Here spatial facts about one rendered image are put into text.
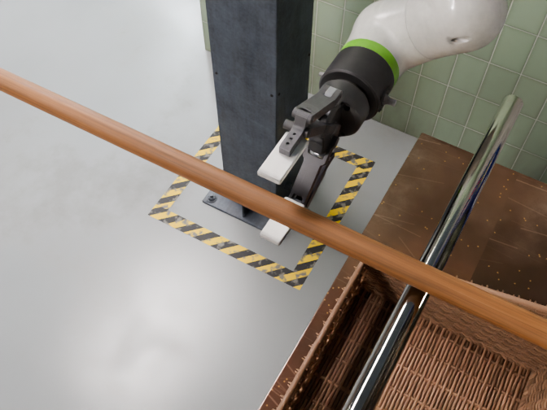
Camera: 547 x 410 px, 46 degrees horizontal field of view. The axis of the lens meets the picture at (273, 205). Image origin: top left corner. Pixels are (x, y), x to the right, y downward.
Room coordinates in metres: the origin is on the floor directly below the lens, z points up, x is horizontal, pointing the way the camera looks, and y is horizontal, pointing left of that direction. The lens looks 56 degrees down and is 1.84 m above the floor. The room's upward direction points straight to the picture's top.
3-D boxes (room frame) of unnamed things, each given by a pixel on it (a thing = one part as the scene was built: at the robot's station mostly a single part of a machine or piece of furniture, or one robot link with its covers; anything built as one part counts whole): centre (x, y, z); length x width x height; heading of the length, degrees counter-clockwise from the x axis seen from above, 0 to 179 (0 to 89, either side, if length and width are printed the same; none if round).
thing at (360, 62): (0.64, -0.12, 1.19); 0.12 x 0.06 x 0.09; 60
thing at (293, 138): (0.48, -0.02, 1.28); 0.05 x 0.01 x 0.03; 150
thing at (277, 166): (0.46, -0.01, 1.26); 0.07 x 0.03 x 0.01; 150
